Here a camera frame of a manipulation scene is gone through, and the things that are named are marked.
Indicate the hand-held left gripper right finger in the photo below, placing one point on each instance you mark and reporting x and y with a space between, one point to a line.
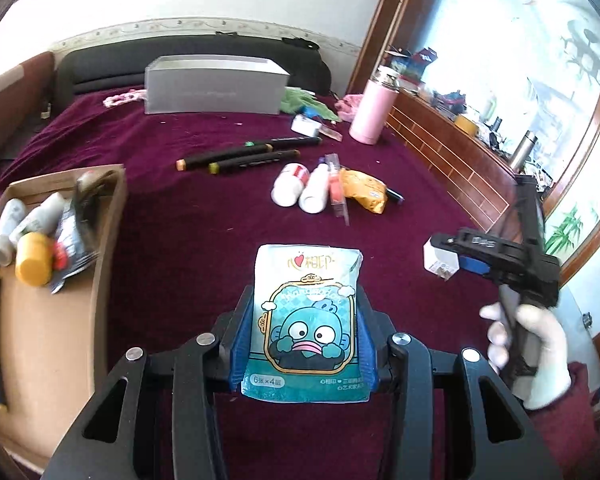
366 340

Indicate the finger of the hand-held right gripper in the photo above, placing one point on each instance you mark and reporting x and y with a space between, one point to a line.
472 242
472 265

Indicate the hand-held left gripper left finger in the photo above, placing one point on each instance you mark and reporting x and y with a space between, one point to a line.
237 345

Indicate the white charger plug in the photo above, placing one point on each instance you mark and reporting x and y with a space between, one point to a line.
437 260

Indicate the teal cartoon tissue pack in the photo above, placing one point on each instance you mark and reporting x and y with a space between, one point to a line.
305 320

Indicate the yellow snack packet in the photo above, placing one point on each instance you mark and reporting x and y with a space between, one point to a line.
365 192

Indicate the clear package orange contents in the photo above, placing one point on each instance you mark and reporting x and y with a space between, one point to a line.
336 190

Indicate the white spray bottle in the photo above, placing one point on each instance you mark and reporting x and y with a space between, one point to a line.
314 190

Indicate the white bottle red label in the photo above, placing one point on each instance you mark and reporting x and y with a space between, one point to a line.
287 187

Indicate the black marker yellow tip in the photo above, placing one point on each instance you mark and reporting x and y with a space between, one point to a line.
255 160

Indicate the black snack packet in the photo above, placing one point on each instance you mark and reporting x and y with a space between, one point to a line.
77 230

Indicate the cardboard box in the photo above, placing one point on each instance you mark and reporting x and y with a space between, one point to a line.
40 360

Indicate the yellow jar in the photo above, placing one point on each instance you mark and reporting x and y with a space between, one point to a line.
32 260

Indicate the white bottle green print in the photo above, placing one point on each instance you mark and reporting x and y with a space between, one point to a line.
37 217

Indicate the small white bottle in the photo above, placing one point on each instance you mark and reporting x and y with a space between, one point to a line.
5 237

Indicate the person's right forearm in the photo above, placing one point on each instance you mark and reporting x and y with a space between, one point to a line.
570 425

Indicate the person's right hand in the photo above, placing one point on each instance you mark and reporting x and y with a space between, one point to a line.
550 355

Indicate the bamboo painted panel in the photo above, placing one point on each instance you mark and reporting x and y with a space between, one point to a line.
580 220

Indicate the wooden brick-pattern counter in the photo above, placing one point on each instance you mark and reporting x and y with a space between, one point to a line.
455 170

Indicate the black pen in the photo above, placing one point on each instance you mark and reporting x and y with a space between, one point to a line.
394 195

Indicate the steel thermos flask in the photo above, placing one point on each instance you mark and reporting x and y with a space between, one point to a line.
522 152

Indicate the yellow box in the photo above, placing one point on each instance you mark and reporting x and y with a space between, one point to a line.
465 124

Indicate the purple tablecloth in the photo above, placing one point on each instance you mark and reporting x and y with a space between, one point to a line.
180 220

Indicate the red black item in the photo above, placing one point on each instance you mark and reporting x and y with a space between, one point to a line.
452 100

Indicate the pink thermos bottle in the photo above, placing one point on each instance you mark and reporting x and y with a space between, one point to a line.
372 110

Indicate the pink flat case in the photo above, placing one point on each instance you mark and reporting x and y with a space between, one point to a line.
331 132

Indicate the pink cloth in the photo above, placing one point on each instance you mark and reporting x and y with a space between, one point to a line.
347 105

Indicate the colourful gift box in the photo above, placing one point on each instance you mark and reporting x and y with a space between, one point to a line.
412 65

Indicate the black marker orange tip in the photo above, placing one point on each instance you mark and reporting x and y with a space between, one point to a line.
225 156

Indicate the white multi-port adapter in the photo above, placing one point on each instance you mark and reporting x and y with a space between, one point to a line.
305 125

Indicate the black marker green tip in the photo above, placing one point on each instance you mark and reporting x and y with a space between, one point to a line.
285 142

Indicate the small blue plastic piece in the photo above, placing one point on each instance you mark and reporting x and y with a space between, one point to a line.
311 111

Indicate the green cloth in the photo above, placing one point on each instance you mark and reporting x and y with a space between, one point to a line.
300 100

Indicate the grey rectangular box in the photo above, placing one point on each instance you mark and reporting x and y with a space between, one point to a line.
215 90

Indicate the black sofa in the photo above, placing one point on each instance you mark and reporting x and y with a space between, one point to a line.
105 67

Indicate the brown armchair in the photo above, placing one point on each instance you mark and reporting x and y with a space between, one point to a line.
20 85

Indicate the wooden window frame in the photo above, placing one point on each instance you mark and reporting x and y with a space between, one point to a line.
380 20

